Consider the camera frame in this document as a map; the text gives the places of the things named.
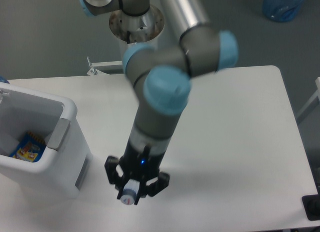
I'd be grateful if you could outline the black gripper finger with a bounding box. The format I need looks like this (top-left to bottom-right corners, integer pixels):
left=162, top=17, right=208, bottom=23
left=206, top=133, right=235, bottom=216
left=104, top=156, right=130, bottom=200
left=134, top=172, right=170, bottom=205

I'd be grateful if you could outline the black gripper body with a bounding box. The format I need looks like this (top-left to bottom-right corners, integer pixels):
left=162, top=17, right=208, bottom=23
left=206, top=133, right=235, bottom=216
left=119, top=142, right=164, bottom=181

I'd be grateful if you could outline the crushed clear plastic water bottle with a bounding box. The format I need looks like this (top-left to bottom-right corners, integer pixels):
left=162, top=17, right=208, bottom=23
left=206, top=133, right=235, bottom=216
left=120, top=179, right=140, bottom=205

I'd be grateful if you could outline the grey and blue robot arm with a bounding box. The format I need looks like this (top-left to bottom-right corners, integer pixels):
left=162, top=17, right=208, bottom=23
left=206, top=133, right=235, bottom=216
left=79, top=0, right=239, bottom=205

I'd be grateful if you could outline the white plastic trash can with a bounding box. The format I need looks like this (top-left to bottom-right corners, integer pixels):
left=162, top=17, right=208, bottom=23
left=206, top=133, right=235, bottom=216
left=0, top=83, right=92, bottom=198

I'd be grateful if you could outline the blue and yellow snack packet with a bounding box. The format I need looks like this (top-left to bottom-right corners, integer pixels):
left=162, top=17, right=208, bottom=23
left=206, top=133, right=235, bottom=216
left=9, top=131, right=47, bottom=163

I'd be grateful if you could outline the blue object at left edge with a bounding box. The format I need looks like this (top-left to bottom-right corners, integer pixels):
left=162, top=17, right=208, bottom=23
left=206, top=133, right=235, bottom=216
left=0, top=76, right=9, bottom=84

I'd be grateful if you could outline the black device at table edge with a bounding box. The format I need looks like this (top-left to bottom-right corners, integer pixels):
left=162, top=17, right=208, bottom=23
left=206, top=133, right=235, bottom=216
left=302, top=194, right=320, bottom=221

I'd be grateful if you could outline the blue plastic bag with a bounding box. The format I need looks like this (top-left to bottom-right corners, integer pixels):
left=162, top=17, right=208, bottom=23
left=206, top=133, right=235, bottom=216
left=262, top=0, right=305, bottom=23

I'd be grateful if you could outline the white pedestal base frame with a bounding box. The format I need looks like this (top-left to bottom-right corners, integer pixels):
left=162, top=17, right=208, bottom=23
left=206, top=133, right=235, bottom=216
left=86, top=57, right=124, bottom=76

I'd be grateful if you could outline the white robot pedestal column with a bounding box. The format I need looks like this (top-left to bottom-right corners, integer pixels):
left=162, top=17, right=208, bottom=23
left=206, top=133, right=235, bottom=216
left=109, top=5, right=165, bottom=55

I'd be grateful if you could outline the white frame at right edge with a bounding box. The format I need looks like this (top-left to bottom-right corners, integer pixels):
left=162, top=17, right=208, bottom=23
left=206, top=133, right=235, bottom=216
left=295, top=77, right=320, bottom=125

